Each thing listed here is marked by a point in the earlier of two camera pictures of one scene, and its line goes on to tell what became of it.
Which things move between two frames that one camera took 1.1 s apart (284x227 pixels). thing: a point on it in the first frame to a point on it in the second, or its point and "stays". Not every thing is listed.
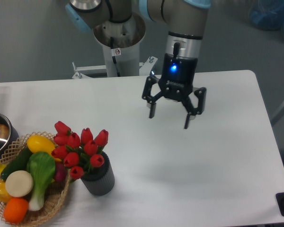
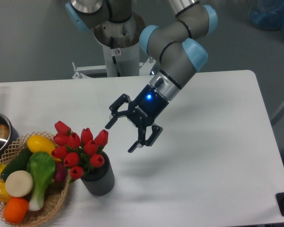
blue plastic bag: (274, 15) stays
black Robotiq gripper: (176, 83) to (142, 111)
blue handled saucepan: (2, 138) stays
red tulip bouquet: (78, 155) stays
